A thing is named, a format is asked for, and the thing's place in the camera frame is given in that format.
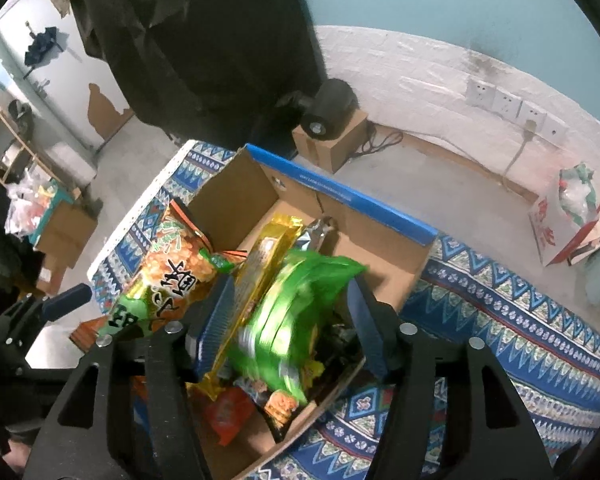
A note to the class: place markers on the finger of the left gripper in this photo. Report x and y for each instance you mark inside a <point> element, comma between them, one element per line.
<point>57,307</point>

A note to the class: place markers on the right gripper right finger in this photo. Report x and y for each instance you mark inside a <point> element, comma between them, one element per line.
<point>377,326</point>

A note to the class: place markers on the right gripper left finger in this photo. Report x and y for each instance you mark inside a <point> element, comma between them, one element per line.
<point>206,331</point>

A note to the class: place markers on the black yellow snack bag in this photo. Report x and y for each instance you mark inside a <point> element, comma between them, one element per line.
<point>281,391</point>

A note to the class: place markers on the orange green snack bag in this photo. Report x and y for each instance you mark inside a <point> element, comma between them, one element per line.
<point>179,269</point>

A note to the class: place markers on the red-orange snack bag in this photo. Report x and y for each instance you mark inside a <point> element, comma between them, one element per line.
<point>228,413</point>

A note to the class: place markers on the long yellow snack pack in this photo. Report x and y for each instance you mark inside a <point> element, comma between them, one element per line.
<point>252,279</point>

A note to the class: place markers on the cardboard box blue rim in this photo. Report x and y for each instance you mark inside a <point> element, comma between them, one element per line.
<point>232,207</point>

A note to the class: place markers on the small cardboard box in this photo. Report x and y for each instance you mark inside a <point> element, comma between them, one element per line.
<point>331,155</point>

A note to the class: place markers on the blue patterned tablecloth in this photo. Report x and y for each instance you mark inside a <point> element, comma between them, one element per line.
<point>441,285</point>

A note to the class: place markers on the red white paper bag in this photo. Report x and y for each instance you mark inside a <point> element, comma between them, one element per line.
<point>565,219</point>

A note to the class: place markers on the black round speaker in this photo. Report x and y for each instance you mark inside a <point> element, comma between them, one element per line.
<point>324,115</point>

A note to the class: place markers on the black hanging cloth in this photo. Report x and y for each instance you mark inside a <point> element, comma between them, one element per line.
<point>212,70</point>

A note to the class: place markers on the white plug with cable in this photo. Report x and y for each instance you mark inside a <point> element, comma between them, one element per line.
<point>528,133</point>

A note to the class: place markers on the white wall socket strip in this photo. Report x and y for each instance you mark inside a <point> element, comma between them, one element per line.
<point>522,113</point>

